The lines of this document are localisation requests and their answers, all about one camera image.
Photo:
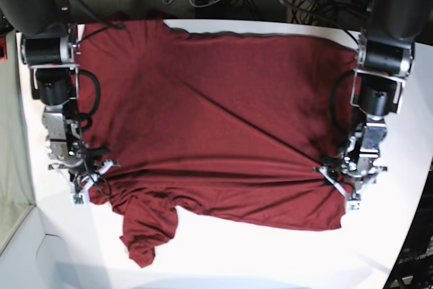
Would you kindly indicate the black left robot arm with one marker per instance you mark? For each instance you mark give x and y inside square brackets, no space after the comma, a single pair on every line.
[385,57]

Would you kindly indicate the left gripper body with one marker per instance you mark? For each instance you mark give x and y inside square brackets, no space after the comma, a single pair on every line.
[349,178]

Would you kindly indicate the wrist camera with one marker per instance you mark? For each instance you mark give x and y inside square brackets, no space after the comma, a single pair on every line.
[79,199]
[352,205]

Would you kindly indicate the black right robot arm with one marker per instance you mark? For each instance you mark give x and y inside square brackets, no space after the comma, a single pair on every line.
[70,95]

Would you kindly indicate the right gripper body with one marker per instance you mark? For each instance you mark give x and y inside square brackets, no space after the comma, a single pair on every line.
[86,171]

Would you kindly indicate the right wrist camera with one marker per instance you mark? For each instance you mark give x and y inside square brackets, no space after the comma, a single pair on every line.
[79,199]

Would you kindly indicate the dark red t-shirt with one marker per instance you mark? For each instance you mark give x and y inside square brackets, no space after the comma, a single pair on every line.
[222,125]

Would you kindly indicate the green cloth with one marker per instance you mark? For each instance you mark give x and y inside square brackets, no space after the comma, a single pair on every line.
[17,195]

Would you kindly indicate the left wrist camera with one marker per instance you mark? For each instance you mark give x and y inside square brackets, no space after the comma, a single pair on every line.
[352,205]

